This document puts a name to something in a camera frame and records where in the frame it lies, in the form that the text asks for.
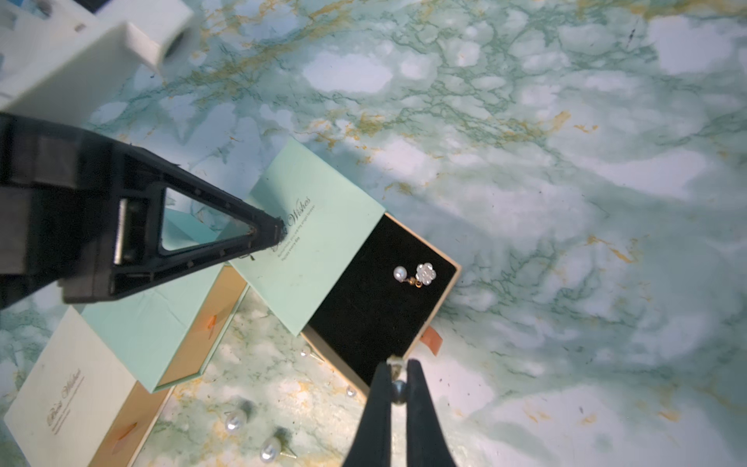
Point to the beige drawer jewelry box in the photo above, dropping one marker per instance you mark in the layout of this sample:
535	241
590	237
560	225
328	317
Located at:
79	405

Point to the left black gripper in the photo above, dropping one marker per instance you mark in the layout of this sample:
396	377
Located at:
146	221

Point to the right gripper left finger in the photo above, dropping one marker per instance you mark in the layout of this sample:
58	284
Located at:
372	442

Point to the grey pearl earring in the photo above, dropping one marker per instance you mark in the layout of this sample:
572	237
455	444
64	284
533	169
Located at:
399	392

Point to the flower pearl drop earring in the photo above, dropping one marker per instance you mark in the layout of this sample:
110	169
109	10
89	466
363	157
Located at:
423	275

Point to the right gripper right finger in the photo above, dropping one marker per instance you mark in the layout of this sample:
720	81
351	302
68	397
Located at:
426	445

